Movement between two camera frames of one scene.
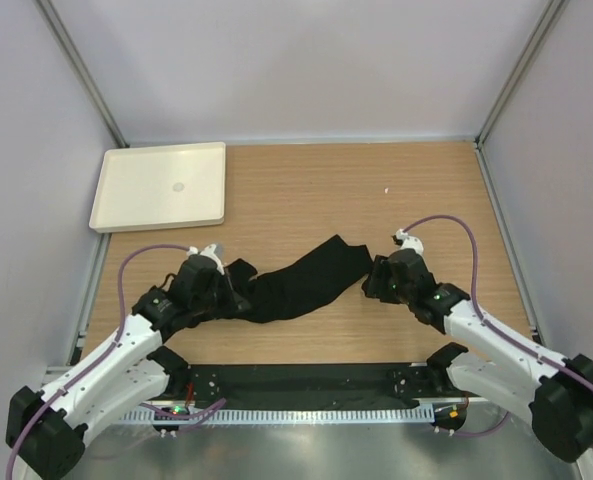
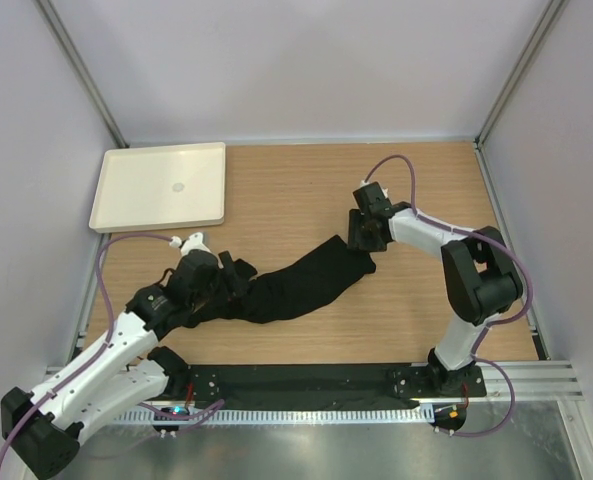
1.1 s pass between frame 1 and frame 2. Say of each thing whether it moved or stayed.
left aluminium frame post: stayed
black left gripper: stayed
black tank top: stayed
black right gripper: moved
